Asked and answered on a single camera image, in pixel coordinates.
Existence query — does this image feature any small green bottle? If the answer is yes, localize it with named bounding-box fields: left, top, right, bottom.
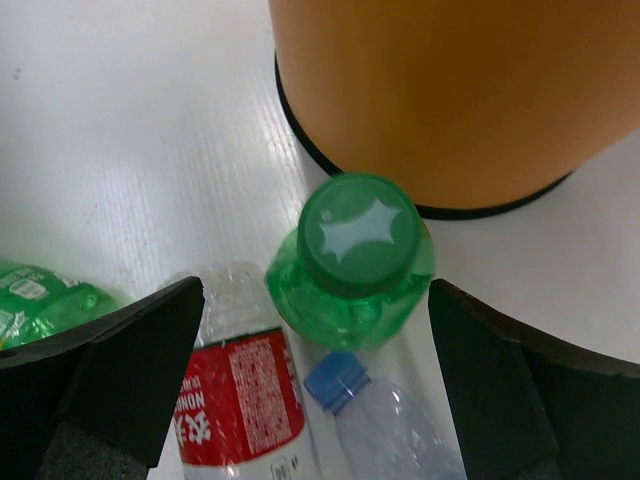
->
left=265, top=173, right=436, bottom=351

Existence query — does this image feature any orange cylindrical bin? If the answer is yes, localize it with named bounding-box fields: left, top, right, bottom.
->
left=269, top=1, right=639, bottom=219

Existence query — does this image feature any blue label clear bottle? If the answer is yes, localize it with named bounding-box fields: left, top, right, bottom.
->
left=304, top=352, right=466, bottom=479

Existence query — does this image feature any green soda bottle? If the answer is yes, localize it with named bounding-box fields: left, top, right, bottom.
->
left=1, top=260, right=120, bottom=350

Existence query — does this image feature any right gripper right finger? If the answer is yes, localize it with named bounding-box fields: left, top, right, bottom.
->
left=428, top=279, right=639, bottom=479

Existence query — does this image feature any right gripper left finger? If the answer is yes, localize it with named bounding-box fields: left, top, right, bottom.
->
left=1, top=276, right=204, bottom=479

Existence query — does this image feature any red label clear bottle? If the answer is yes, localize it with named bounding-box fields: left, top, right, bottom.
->
left=173, top=262, right=321, bottom=480

